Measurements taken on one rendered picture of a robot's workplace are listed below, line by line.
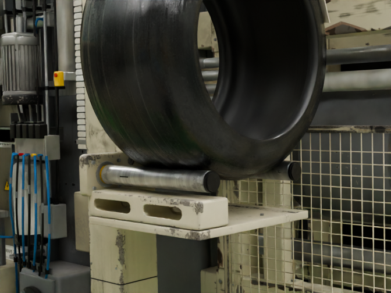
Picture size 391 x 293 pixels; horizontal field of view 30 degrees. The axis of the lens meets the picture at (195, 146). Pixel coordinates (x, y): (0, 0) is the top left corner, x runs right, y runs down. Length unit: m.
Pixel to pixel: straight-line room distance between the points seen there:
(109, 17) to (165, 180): 0.36
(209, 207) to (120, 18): 0.42
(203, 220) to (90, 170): 0.36
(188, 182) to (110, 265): 0.44
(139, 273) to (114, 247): 0.10
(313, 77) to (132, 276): 0.66
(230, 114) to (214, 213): 0.46
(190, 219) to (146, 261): 0.43
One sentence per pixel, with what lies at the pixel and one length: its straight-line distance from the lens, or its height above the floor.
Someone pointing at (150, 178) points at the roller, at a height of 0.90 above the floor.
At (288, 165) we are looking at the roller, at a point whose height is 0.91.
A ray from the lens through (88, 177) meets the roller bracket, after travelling 1.70.
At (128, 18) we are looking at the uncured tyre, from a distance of 1.44.
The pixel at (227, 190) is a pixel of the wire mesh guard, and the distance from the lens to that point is 2.09.
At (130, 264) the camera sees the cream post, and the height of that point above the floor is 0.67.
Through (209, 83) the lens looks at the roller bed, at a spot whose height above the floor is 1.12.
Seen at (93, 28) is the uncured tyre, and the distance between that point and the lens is 1.52.
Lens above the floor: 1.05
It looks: 3 degrees down
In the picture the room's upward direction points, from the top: 1 degrees counter-clockwise
